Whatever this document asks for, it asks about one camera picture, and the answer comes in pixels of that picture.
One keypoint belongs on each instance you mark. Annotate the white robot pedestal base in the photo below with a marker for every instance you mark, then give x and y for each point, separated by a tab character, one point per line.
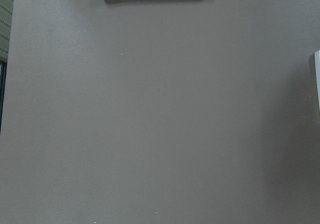
317	74

